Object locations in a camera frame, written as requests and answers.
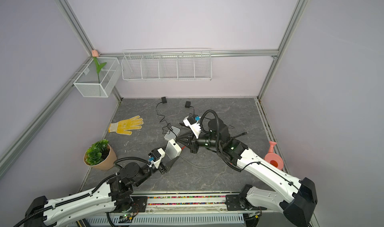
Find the white network switch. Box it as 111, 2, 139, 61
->
165, 139, 182, 160
164, 126, 181, 141

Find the grey ethernet cable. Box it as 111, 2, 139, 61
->
179, 154, 224, 169

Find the black power adapter cable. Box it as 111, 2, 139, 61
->
184, 101, 200, 120
155, 96, 181, 141

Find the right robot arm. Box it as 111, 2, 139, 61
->
176, 110, 318, 227

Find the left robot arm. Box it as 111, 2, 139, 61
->
16, 155, 178, 227

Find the yellow white work glove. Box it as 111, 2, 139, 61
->
108, 116, 144, 136

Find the potted green plant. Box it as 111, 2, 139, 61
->
84, 139, 117, 171

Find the pink watering can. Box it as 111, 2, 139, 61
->
264, 141, 284, 171

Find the small white mesh basket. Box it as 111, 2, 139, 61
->
74, 57, 122, 98

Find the artificial pink tulip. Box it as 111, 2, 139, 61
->
92, 50, 107, 83

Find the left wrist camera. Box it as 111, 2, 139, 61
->
149, 148, 166, 169

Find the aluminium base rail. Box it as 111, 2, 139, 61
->
74, 191, 319, 227

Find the long white wire basket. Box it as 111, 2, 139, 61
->
121, 48, 213, 81

